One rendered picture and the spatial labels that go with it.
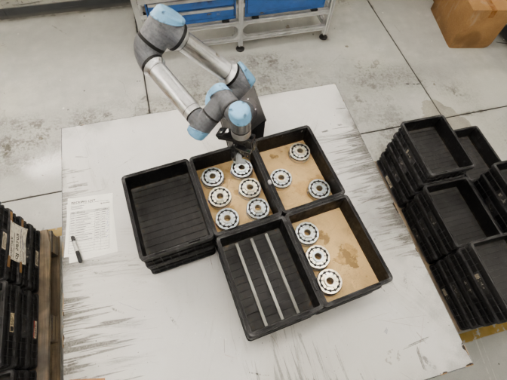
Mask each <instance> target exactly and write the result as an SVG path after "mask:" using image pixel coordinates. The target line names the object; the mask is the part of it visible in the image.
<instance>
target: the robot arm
mask: <svg viewBox="0 0 507 380"><path fill-rule="evenodd" d="M185 22H186V21H185V19H184V18H183V17H182V16H181V15H180V14H178V13H177V12H176V11H175V10H174V9H172V8H170V7H168V6H167V5H163V4H157V5H156V6H155V7H154V9H153V10H152V11H151V12H150V15H149V16H148V17H147V19H146V21H145V22H144V24H143V25H142V26H141V28H140V30H139V32H138V33H137V34H136V36H135V38H134V54H135V57H136V60H137V63H138V65H139V67H140V69H141V70H142V71H143V73H144V74H145V75H146V76H147V77H151V79H152V80H153V81H154V82H155V83H156V84H157V85H158V87H159V88H160V89H161V90H162V92H163V93H164V94H165V95H166V97H167V98H168V99H169V100H170V101H171V102H172V103H173V104H174V106H175V107H176V108H177V110H178V111H179V112H180V113H181V115H182V116H183V117H184V118H185V119H186V120H187V121H188V122H189V126H188V127H187V131H188V133H189V135H190V136H191V137H192V138H194V139H196V140H198V141H199V140H200V141H202V140H203V139H204V138H206V136H207V135H208V134H210V132H211V131H212V130H213V129H214V128H215V126H216V125H217V124H218V123H219V122H220V121H221V119H222V118H224V119H226V120H227V121H228V122H229V123H230V127H231V129H229V128H224V127H221V128H220V129H219V130H218V131H217V134H216V137H217V138H218V139H221V140H225V141H230V142H233V144H232V154H231V159H232V160H233V162H234V163H235V164H238V163H239V164H246V163H247V162H246V161H245V160H243V159H242V155H241V154H243V155H244V157H245V158H247V159H249V160H250V154H251V152H252V151H254V149H255V148H256V146H257V139H255V137H256V135H255V134H252V133H251V120H252V118H253V116H254V107H253V105H252V104H251V103H250V102H248V101H247V100H241V98H242V97H243V96H244V95H245V94H246V93H247V92H248V91H249V90H250V89H251V88H252V86H253V85H254V83H255V81H256V79H255V77H254V75H253V74H252V73H251V72H250V70H249V69H248V68H247V67H246V65H244V64H243V62H241V61H239V62H238V63H236V62H234V61H231V62H229V61H228V60H226V59H225V58H223V57H222V56H220V55H219V54H218V53H217V52H216V51H214V50H213V49H211V48H210V47H208V46H207V45H206V44H205V43H204V42H202V41H201V40H199V39H198V38H196V37H195V36H194V35H193V34H192V33H190V32H189V31H188V26H187V25H186V24H185ZM166 49H169V50H170V51H179V52H180V53H182V54H183V55H185V56H186V57H188V58H189V59H191V60H192V61H193V62H195V63H197V64H198V65H199V66H201V67H202V68H204V69H206V70H207V71H209V72H210V73H211V74H212V75H214V76H216V77H217V78H218V79H219V82H220V83H217V84H215V85H213V86H212V87H211V88H210V90H209V91H208V92H207V95H206V97H205V107H204V108H202V107H200V105H199V104H198V103H197V102H196V101H195V99H194V98H193V97H192V96H191V94H190V93H189V92H188V91H187V89H185V88H184V86H183V85H182V84H181V83H180V82H179V80H178V79H177V78H176V77H175V75H174V74H173V73H172V72H171V71H170V70H169V68H168V67H167V66H166V65H165V60H164V58H163V57H162V54H163V53H164V52H165V51H166ZM254 141H255V142H254ZM239 153H241V154H239ZM247 156H249V157H247Z"/></svg>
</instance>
